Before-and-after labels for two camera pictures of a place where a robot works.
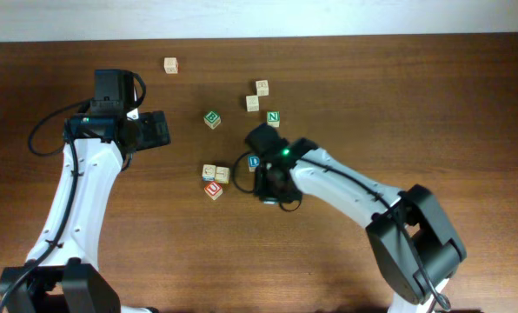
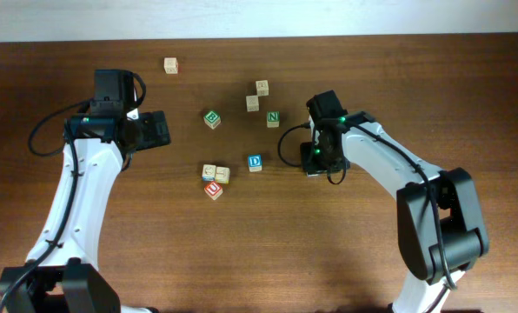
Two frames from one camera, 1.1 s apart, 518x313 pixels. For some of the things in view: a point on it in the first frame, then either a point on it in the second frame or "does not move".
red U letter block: (214, 189) does not move
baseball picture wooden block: (209, 172) does not move
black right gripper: (262, 192) -> (311, 167)
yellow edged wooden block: (222, 175) does not move
